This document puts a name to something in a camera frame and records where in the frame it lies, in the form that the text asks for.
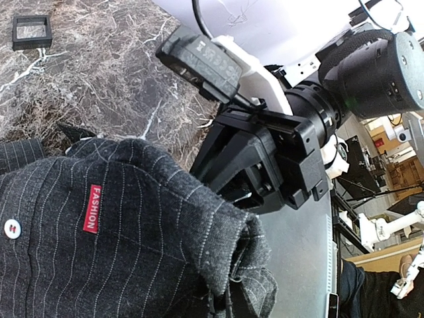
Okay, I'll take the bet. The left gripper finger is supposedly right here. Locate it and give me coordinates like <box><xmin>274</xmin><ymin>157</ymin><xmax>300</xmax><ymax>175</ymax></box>
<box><xmin>57</xmin><ymin>123</ymin><xmax>97</xmax><ymax>142</ymax></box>

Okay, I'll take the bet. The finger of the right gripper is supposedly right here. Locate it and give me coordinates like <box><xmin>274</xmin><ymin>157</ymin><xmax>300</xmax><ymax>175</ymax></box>
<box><xmin>190</xmin><ymin>124</ymin><xmax>278</xmax><ymax>191</ymax></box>
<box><xmin>211</xmin><ymin>162</ymin><xmax>285</xmax><ymax>215</ymax></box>

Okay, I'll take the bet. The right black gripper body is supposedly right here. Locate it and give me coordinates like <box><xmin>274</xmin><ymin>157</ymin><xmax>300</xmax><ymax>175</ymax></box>
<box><xmin>218</xmin><ymin>109</ymin><xmax>327</xmax><ymax>210</ymax></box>

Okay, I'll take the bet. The black pinstriped shirt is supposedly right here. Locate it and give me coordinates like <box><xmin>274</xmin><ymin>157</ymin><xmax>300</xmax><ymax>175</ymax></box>
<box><xmin>1</xmin><ymin>138</ymin><xmax>278</xmax><ymax>317</ymax></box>

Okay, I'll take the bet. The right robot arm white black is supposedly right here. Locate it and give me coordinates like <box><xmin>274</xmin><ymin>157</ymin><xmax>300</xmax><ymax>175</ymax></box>
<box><xmin>191</xmin><ymin>1</ymin><xmax>423</xmax><ymax>214</ymax></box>

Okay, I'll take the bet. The small black display box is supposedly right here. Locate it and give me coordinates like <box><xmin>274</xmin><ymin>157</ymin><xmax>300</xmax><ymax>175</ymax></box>
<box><xmin>12</xmin><ymin>15</ymin><xmax>53</xmax><ymax>51</ymax></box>

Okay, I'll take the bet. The white slotted cable duct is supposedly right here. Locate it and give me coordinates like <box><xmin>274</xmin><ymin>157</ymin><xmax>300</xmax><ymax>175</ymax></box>
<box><xmin>325</xmin><ymin>215</ymin><xmax>337</xmax><ymax>293</ymax></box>

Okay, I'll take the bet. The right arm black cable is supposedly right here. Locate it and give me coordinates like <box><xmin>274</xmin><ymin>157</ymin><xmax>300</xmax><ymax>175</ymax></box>
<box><xmin>191</xmin><ymin>0</ymin><xmax>215</xmax><ymax>40</ymax></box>

